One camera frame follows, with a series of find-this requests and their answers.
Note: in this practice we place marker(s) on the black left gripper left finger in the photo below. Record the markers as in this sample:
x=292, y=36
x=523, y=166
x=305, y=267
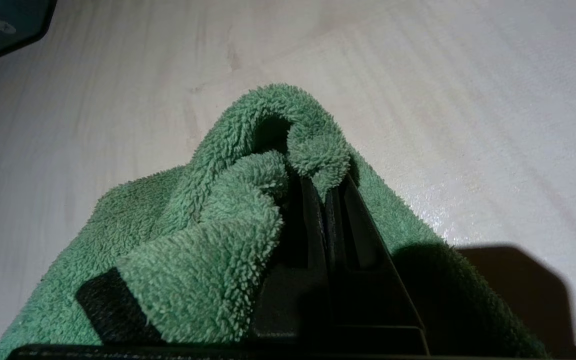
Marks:
x=303, y=290

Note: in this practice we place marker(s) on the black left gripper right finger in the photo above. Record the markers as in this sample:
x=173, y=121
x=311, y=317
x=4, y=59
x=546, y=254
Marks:
x=368, y=300

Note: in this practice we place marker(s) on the green microfiber cloth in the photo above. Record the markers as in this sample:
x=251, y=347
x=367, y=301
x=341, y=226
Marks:
x=208, y=260

